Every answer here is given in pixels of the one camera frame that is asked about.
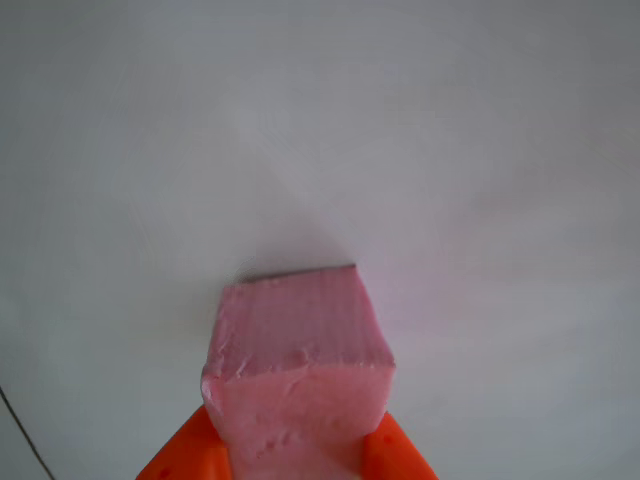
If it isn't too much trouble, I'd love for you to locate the pink foam block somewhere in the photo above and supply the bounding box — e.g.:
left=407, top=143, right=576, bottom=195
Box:
left=199, top=263, right=398, bottom=480

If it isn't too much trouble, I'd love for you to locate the white paper sheet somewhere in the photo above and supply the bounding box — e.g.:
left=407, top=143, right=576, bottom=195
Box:
left=0, top=0, right=640, bottom=480

